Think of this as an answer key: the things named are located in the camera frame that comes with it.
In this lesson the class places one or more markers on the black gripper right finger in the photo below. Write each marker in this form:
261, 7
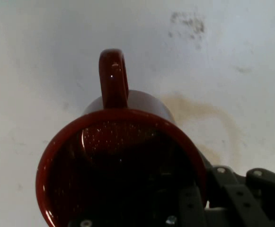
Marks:
246, 201

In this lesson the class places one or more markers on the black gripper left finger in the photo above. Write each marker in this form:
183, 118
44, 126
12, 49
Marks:
190, 208

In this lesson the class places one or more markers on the red enamel mug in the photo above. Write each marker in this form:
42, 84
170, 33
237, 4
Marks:
118, 146

